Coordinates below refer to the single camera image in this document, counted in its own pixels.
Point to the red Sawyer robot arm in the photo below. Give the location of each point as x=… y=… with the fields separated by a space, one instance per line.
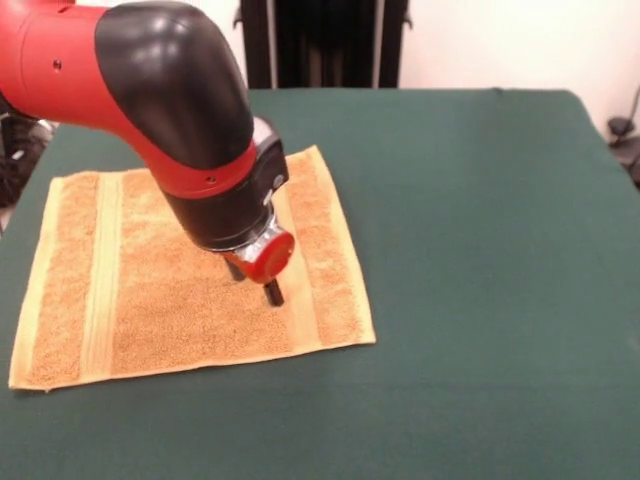
x=150 y=110

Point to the tan terry towel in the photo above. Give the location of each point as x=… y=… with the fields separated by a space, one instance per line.
x=175 y=310

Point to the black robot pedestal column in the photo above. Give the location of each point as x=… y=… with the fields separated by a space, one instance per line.
x=325 y=45

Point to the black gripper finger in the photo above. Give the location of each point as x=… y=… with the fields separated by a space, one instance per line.
x=274 y=292
x=234 y=270

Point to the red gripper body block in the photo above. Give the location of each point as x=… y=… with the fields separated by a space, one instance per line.
x=272 y=257

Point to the dark green table cloth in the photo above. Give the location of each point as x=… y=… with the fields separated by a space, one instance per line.
x=500 y=250

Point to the dark stand base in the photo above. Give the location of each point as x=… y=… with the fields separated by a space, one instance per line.
x=620 y=126
x=17 y=165

